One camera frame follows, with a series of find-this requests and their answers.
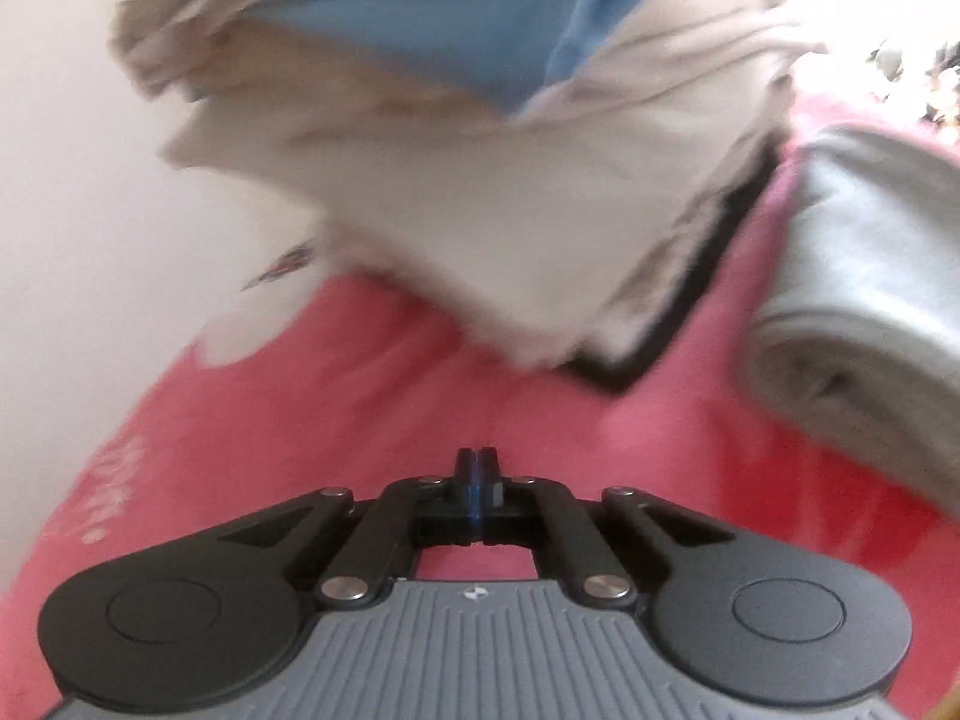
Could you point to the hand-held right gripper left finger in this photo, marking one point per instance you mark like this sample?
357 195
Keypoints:
459 499

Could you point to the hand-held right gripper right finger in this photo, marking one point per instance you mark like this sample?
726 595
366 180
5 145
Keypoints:
495 499

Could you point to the stack of folded light clothes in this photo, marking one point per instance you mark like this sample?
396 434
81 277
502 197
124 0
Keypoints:
450 165

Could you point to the pink floral blanket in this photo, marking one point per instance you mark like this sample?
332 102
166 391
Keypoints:
375 405

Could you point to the grey folded cloth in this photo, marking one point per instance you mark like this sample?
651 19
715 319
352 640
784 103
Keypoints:
862 277

